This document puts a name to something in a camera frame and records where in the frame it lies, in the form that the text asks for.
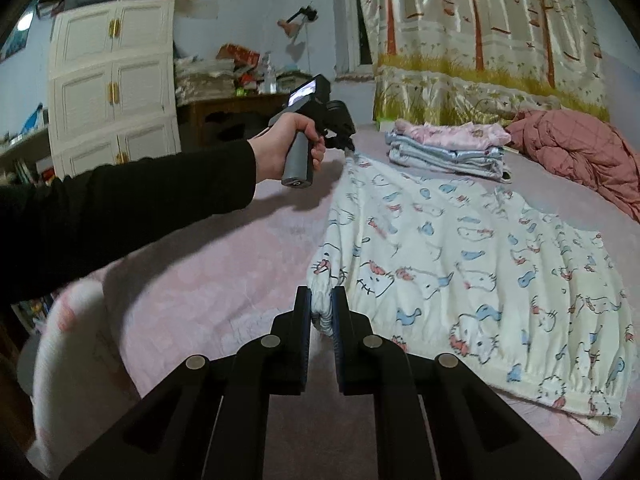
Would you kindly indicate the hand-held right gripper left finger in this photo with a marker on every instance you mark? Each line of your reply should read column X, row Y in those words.
column 300, row 340

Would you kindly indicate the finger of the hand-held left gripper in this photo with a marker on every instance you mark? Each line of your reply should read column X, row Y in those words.
column 347, row 147

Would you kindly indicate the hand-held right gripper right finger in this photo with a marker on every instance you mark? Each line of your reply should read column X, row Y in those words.
column 342, row 340

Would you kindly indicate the cat print white pants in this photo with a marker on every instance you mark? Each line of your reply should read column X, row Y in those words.
column 475, row 270

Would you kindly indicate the person's left forearm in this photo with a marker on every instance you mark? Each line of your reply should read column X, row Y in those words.
column 125, row 215

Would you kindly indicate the person's left hand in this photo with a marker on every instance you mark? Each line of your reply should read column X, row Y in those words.
column 272, row 152

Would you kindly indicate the green tissue box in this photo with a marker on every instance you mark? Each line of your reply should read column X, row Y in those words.
column 384, row 126

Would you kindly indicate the dark wooden desk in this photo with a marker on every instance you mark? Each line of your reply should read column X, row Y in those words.
column 225, row 115

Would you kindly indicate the folded light blue clothes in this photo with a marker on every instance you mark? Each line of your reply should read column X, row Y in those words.
column 440, row 162

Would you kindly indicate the clear plastic bottle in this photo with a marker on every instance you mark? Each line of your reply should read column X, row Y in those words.
column 268, row 80

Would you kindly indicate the folded pink garment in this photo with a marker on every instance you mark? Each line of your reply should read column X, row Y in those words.
column 450, row 135

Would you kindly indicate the bed with pink sheet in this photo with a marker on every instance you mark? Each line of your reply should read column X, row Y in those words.
column 210, row 260

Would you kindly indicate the red box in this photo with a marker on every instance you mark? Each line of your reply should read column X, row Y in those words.
column 239, row 55

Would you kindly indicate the stack of papers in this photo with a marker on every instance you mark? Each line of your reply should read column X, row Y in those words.
column 205, row 80

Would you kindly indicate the tree print curtain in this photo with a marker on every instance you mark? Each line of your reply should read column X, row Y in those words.
column 480, row 35

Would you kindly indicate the white panel cabinet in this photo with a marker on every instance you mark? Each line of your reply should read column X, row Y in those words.
column 115, row 85

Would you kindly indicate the pink checked quilt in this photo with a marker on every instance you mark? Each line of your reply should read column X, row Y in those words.
column 575, row 155

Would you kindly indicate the white pink fuzzy cloth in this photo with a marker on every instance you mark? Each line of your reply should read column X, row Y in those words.
column 75, row 375

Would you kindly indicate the white frame window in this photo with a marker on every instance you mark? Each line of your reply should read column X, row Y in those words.
column 352, row 25

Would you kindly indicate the pink wall lamp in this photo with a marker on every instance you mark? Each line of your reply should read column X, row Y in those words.
column 297, row 22

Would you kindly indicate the cluttered wall shelf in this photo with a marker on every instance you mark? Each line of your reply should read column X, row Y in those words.
column 25, row 150

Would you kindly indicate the blue wall poster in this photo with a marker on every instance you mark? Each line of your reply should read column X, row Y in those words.
column 17, row 35

